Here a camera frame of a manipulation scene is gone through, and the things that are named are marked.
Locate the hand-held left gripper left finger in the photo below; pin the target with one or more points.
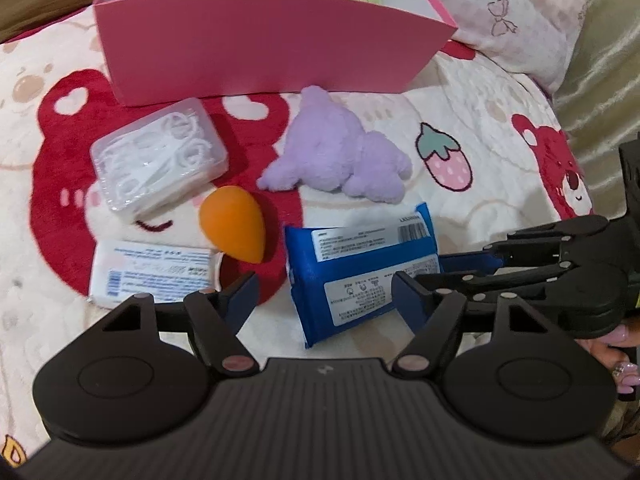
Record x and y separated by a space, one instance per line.
244 292

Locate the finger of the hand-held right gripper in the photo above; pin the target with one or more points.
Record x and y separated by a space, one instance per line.
525 282
470 261

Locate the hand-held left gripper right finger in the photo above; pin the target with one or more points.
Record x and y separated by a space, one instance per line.
406 302

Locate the orange makeup sponge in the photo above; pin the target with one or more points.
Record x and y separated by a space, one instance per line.
235 225

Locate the blue wipes packet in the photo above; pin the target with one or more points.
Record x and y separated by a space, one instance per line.
320 270

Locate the clear plastic floss pick box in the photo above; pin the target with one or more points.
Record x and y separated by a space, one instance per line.
160 155

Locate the purple plush toy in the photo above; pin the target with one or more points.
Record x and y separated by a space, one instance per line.
340 150

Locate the pink cardboard box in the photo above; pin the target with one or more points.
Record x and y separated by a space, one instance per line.
250 45

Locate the person's right hand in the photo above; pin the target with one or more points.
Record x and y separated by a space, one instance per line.
612 355

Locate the white labelled packet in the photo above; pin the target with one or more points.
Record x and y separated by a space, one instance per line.
150 270

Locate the printed bear blanket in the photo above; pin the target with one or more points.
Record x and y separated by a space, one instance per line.
475 110

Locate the beige satin cloth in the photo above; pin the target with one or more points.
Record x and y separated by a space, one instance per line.
610 85

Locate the pink checked pillow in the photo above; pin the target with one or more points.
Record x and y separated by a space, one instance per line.
525 10

